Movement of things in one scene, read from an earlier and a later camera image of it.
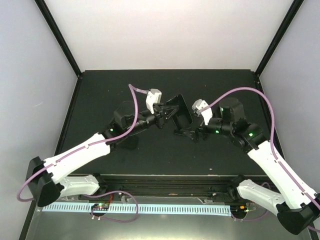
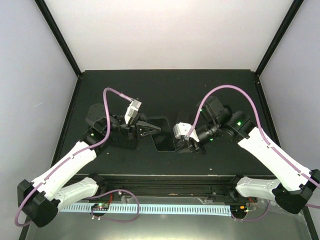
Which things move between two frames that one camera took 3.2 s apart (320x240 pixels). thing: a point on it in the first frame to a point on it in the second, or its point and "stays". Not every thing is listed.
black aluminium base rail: (163, 186) stays
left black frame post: (43, 6) stays
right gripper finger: (185, 132) to (188, 150)
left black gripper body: (159, 114) to (131, 129)
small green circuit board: (101, 206) stays
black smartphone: (182, 118) to (163, 140)
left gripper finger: (171, 113) to (154, 132)
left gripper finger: (166, 108) to (143, 125)
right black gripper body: (205, 133) to (200, 148)
